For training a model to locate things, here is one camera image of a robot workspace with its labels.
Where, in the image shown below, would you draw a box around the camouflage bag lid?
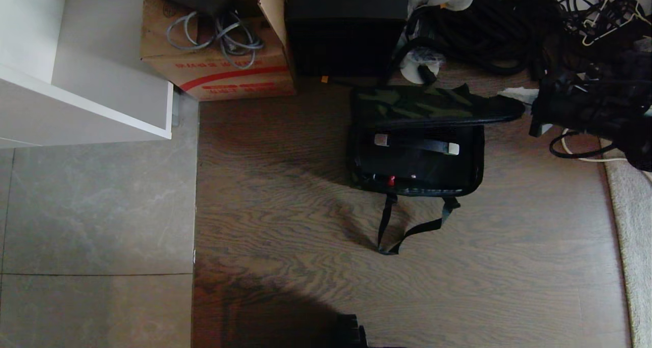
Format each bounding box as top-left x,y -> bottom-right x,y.
350,84 -> 510,130

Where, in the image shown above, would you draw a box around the cardboard box with red print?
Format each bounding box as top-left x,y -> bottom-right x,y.
141,0 -> 297,102

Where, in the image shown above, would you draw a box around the grey rug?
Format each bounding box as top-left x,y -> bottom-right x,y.
603,148 -> 652,348

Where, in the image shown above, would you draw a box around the white cable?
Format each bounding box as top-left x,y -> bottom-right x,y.
560,133 -> 630,164

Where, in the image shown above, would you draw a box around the black cable pile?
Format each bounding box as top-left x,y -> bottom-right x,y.
406,0 -> 567,77

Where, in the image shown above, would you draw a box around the black box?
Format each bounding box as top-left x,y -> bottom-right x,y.
284,0 -> 409,78

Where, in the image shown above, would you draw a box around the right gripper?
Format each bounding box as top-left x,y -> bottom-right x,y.
480,78 -> 567,138

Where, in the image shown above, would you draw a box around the tangled black cables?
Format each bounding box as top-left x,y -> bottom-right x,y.
557,0 -> 652,49

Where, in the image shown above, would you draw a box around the black case with handle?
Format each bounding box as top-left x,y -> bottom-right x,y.
356,128 -> 473,184

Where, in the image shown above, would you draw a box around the white clothes hanger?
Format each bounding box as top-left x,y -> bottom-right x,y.
581,1 -> 652,47

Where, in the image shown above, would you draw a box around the grey cable bundle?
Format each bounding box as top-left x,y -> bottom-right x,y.
166,10 -> 265,70

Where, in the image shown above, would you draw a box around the black tool bag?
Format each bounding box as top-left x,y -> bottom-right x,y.
347,124 -> 485,256

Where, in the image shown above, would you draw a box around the white cabinet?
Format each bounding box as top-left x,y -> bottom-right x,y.
0,0 -> 174,149

